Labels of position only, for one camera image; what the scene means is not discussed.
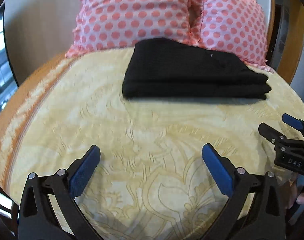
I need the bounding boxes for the black pants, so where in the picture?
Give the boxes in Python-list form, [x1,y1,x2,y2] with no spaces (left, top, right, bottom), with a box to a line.
[122,38,272,100]

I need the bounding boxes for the person's right hand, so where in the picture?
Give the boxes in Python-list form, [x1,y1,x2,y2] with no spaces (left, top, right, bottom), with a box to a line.
[281,173,304,209]

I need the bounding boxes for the yellow patterned bedspread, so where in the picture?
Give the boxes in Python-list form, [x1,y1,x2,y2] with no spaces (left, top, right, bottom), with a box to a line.
[0,48,304,239]

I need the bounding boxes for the black television screen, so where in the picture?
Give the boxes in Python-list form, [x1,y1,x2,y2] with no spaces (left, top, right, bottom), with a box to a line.
[0,5,18,113]

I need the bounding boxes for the large pink polka-dot pillow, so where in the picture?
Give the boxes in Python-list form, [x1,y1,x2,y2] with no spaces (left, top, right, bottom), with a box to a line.
[66,0,193,57]

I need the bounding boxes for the wooden door frame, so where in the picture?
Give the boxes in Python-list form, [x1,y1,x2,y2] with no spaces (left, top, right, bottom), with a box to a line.
[256,0,304,84]

